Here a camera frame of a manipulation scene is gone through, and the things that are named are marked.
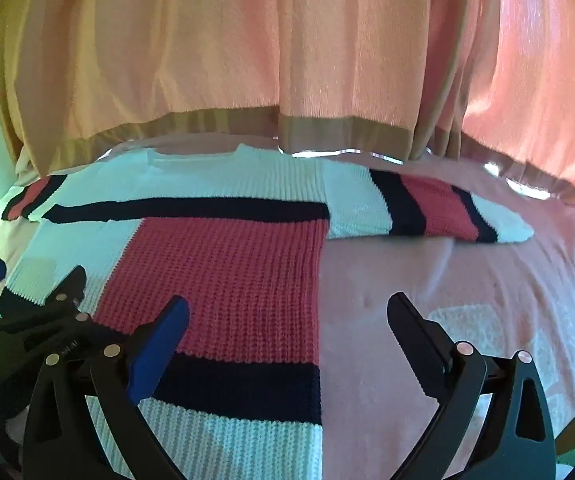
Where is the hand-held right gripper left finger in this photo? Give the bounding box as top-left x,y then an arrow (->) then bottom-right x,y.
22,296 -> 191,480

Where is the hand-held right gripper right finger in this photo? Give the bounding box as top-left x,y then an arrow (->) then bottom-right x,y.
386,292 -> 558,480

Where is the white knitted cloth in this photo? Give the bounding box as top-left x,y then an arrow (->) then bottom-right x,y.
2,144 -> 535,480

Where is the pink patterned blanket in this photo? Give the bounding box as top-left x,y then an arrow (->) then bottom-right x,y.
0,134 -> 575,480

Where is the orange pink curtain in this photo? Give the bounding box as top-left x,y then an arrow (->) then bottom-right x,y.
0,0 -> 575,217

